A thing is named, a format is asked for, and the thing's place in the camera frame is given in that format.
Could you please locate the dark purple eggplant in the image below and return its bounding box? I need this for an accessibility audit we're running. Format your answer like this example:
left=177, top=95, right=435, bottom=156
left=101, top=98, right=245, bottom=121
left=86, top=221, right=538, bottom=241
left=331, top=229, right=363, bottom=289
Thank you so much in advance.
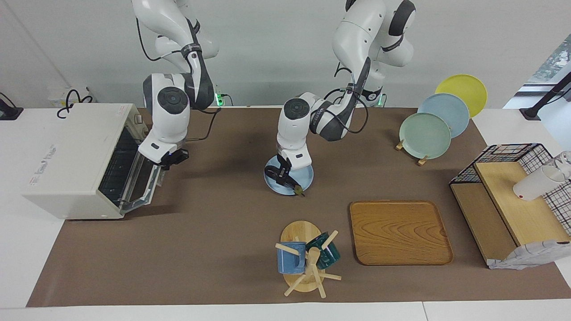
left=266, top=166, right=306, bottom=198

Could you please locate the wooden serving tray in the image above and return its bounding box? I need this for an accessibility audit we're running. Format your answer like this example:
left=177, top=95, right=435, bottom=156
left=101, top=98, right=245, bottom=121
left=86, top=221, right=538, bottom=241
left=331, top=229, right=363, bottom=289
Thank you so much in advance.
left=349, top=200, right=454, bottom=266

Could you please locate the black wire basket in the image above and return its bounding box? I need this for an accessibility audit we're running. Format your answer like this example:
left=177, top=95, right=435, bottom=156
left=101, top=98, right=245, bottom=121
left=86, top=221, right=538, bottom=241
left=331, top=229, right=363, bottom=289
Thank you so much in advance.
left=449, top=143, right=571, bottom=237

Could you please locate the cream toaster oven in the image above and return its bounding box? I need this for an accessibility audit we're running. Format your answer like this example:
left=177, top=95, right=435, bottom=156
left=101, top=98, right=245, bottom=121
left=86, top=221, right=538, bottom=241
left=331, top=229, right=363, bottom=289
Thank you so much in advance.
left=23, top=103, right=150, bottom=220

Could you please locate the wooden plate rack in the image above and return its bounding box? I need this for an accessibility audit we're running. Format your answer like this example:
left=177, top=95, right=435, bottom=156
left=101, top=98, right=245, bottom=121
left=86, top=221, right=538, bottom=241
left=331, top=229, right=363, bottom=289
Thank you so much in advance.
left=395, top=139, right=429, bottom=166

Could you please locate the large light blue plate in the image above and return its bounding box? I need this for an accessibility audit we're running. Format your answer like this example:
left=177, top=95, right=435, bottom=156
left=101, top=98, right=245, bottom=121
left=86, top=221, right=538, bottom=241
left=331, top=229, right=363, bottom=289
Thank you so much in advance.
left=418, top=93, right=470, bottom=139

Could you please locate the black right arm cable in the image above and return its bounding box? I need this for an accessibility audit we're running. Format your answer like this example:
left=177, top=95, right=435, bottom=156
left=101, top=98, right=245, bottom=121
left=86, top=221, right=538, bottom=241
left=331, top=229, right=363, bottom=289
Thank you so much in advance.
left=136, top=18, right=222, bottom=143

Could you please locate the wooden step shelf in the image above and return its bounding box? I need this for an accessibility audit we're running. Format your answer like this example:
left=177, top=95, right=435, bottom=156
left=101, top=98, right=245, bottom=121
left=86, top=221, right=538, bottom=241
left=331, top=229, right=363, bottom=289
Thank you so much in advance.
left=450, top=161, right=571, bottom=267

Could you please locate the white marbled cloth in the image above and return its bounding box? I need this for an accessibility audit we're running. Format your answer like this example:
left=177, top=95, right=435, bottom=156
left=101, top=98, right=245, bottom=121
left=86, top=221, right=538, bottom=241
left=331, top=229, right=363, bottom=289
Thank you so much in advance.
left=487, top=240, right=571, bottom=270

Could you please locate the black coiled power cable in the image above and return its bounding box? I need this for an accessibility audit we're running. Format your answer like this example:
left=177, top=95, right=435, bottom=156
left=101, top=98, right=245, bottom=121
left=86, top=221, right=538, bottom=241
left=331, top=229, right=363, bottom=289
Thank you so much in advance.
left=57, top=89, right=94, bottom=119

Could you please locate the black clamp mount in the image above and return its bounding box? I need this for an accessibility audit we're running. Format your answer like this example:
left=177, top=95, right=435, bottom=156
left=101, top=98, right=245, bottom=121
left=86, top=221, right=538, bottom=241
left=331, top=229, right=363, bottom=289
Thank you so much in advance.
left=0, top=92, right=24, bottom=121

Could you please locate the pale green plate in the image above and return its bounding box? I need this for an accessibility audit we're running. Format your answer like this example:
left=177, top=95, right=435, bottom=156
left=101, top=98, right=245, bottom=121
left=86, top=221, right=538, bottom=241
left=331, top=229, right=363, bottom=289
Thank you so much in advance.
left=399, top=113, right=452, bottom=160

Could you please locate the window with outdoor view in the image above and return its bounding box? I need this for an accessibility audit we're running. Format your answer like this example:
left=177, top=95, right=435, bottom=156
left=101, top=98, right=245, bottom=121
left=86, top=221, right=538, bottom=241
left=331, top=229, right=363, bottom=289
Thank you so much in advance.
left=526, top=33, right=571, bottom=85

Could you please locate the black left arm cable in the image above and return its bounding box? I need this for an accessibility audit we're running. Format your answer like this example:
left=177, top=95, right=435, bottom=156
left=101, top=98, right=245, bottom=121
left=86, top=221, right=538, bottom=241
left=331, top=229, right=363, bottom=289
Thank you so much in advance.
left=332, top=67, right=371, bottom=134

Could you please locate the yellow plate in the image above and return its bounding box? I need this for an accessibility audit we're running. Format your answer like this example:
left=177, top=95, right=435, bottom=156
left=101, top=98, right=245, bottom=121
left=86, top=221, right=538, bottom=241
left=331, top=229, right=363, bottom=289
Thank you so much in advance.
left=435, top=74, right=488, bottom=119

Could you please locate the small light blue plate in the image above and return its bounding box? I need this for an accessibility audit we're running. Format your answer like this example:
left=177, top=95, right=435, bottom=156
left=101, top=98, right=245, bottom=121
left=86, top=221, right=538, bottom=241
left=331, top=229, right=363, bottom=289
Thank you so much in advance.
left=263, top=156, right=314, bottom=196

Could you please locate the dark green mug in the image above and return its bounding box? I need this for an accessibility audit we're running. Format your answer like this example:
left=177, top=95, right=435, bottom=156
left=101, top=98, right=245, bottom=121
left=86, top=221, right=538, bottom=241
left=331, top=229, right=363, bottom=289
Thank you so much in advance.
left=306, top=232, right=341, bottom=270

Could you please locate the clear glass cup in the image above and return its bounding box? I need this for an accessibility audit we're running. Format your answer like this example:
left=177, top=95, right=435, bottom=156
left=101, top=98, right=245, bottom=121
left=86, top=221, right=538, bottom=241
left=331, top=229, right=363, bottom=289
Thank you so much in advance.
left=553, top=151, right=571, bottom=181

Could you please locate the white paper cup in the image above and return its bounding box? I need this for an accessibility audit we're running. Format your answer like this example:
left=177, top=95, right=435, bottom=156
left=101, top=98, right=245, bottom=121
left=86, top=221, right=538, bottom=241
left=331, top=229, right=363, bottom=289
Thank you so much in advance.
left=513, top=165, right=566, bottom=201

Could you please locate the blue mug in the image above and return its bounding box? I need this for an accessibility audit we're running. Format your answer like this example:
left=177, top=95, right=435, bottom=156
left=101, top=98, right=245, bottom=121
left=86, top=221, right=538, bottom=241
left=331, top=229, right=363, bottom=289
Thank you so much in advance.
left=277, top=241, right=307, bottom=274

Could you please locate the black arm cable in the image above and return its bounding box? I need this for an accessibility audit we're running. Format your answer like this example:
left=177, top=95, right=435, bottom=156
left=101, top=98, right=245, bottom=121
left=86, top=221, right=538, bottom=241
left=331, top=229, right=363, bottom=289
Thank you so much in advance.
left=332, top=67, right=371, bottom=134
left=136, top=18, right=222, bottom=143

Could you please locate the black clamp stand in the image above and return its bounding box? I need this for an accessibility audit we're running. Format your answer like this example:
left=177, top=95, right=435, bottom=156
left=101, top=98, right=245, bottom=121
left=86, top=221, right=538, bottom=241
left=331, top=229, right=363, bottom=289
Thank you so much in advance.
left=520, top=71, right=571, bottom=121

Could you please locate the wooden mug tree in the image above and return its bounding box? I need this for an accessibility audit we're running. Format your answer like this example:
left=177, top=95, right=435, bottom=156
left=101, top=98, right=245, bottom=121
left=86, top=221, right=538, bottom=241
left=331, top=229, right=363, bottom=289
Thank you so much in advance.
left=275, top=220, right=343, bottom=298

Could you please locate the glass oven door with handle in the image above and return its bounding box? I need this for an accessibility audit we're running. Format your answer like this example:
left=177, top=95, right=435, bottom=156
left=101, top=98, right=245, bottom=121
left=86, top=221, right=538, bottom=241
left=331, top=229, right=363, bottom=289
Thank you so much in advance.
left=120, top=129, right=165, bottom=214

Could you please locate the brown table mat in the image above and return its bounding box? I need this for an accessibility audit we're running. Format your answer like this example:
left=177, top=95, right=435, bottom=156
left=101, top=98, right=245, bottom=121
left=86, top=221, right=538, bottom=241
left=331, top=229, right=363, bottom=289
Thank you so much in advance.
left=26, top=107, right=571, bottom=308

